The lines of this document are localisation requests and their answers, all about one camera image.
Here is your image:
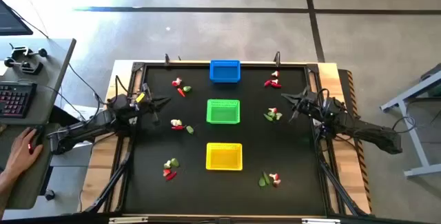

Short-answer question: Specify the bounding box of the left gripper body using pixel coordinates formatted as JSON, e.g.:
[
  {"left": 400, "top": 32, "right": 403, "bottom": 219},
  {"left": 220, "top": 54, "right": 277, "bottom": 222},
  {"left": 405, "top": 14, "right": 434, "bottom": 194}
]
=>
[{"left": 130, "top": 82, "right": 162, "bottom": 126}]

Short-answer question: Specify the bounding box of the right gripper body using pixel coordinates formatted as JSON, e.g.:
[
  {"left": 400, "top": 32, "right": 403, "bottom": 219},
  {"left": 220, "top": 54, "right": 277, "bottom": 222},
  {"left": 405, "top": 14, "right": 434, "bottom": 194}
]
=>
[{"left": 290, "top": 86, "right": 325, "bottom": 123}]

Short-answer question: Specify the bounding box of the yellow plastic basket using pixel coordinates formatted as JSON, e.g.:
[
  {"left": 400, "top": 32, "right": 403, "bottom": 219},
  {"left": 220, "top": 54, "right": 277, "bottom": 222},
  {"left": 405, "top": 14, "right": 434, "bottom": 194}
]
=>
[{"left": 205, "top": 142, "right": 243, "bottom": 172}]

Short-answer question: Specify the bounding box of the person's forearm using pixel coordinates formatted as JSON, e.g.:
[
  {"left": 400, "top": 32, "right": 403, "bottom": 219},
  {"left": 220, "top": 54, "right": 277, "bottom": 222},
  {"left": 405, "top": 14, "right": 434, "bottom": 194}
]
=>
[{"left": 0, "top": 168, "right": 18, "bottom": 218}]

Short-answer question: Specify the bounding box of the green plastic basket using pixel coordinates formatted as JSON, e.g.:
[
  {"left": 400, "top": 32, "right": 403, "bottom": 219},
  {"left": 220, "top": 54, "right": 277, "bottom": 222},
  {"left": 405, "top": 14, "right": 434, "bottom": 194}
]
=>
[{"left": 206, "top": 99, "right": 241, "bottom": 125}]

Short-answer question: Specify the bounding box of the blue plastic basket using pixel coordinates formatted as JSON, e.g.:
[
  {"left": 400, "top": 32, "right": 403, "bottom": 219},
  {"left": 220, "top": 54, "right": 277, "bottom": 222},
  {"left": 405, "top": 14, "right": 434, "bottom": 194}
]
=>
[{"left": 209, "top": 59, "right": 241, "bottom": 83}]

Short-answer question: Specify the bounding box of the black diagonal strut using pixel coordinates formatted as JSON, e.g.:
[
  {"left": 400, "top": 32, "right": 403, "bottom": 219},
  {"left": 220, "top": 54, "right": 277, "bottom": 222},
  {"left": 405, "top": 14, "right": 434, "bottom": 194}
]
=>
[
  {"left": 318, "top": 154, "right": 368, "bottom": 216},
  {"left": 84, "top": 147, "right": 134, "bottom": 214}
]

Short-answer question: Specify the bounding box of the yellow-black hazard strip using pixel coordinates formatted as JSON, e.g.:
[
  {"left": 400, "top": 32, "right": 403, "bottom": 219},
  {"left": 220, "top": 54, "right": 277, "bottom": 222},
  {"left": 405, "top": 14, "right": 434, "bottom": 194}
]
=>
[{"left": 346, "top": 69, "right": 373, "bottom": 214}]

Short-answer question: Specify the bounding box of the black table mat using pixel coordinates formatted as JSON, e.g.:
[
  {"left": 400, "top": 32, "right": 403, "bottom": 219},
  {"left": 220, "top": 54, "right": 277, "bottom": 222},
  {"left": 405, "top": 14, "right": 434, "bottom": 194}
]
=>
[{"left": 124, "top": 65, "right": 327, "bottom": 216}]

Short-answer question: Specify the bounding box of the grey office desk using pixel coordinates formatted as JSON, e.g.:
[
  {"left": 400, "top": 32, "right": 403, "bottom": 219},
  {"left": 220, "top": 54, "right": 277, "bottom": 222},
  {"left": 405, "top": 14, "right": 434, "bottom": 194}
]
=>
[{"left": 0, "top": 37, "right": 77, "bottom": 125}]

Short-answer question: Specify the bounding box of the grey metal stand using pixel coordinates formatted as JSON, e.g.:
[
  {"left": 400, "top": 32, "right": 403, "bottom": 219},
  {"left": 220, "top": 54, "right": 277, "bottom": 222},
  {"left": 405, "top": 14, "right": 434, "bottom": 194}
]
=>
[{"left": 380, "top": 63, "right": 441, "bottom": 179}]

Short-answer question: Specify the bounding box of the black computer mouse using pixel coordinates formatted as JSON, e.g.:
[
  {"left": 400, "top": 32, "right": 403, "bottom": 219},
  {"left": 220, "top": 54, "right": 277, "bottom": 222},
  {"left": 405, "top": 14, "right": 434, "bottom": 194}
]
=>
[{"left": 26, "top": 124, "right": 46, "bottom": 156}]

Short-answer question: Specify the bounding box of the black desk clamp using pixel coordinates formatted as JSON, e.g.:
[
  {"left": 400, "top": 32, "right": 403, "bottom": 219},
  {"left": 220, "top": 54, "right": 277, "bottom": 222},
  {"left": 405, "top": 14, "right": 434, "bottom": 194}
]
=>
[
  {"left": 3, "top": 57, "right": 45, "bottom": 76},
  {"left": 9, "top": 44, "right": 48, "bottom": 61}
]

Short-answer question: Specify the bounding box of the backlit black keyboard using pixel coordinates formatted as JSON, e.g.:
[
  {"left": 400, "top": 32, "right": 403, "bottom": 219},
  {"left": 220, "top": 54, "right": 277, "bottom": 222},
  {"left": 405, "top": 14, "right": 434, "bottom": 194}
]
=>
[{"left": 0, "top": 81, "right": 38, "bottom": 119}]

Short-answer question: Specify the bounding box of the person's hand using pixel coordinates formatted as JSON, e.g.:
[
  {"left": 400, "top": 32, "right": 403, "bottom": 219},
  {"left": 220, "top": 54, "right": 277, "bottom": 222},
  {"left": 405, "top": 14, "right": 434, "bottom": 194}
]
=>
[{"left": 5, "top": 127, "right": 45, "bottom": 181}]

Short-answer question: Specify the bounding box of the black computer monitor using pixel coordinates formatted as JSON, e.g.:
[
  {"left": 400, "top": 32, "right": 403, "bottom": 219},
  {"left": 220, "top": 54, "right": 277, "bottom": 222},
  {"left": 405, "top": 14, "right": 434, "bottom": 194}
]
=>
[{"left": 0, "top": 0, "right": 34, "bottom": 37}]

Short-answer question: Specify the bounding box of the silver metal bracket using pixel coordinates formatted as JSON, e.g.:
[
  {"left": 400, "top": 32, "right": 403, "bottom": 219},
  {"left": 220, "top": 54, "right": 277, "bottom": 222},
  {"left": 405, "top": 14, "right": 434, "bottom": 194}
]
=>
[
  {"left": 301, "top": 218, "right": 342, "bottom": 224},
  {"left": 108, "top": 216, "right": 150, "bottom": 224}
]

